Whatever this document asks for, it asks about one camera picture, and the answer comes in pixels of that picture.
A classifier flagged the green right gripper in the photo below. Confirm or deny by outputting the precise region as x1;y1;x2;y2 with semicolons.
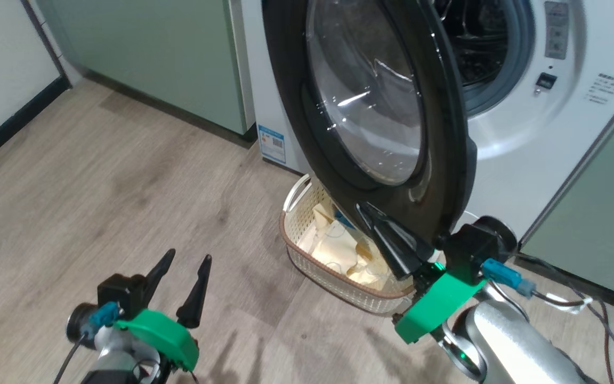
356;203;486;345

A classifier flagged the black round glass washer door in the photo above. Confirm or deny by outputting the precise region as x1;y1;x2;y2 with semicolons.
262;0;478;246

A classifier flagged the small black text label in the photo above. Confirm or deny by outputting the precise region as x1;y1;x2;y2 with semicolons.
584;74;614;106

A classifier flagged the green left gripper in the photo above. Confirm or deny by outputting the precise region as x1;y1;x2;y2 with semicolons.
114;249;213;372

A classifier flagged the cream perforated basket brown rim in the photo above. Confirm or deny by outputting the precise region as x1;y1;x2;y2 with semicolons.
279;174;419;315

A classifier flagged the pale green cabinet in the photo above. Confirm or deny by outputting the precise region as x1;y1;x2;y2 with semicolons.
518;101;614;307
35;0;257;137

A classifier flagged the white front-load washing machine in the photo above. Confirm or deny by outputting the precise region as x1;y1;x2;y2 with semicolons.
240;0;614;241

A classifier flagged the grey warning sticker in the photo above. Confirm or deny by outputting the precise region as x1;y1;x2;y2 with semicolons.
544;1;570;60

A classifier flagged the blue white energy label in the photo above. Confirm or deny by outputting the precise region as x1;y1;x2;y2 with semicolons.
257;125;286;164

